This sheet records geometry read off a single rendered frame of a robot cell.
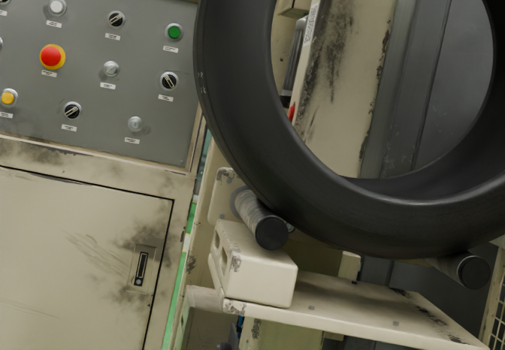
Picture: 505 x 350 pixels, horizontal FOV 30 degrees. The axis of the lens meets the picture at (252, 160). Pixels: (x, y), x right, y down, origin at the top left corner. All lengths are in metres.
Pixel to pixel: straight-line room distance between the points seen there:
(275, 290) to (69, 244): 0.76
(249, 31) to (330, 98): 0.44
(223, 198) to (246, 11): 0.46
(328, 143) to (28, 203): 0.65
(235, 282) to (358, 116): 0.49
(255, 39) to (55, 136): 0.85
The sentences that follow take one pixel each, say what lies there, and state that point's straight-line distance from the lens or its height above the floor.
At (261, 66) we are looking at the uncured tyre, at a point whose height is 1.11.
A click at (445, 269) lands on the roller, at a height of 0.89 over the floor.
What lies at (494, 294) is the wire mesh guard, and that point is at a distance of 1.73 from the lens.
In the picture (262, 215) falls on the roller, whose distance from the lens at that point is 1.25.
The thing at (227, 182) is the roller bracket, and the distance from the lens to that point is 1.57.
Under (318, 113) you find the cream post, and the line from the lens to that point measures 1.60.
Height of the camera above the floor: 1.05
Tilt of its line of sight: 3 degrees down
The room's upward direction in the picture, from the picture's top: 12 degrees clockwise
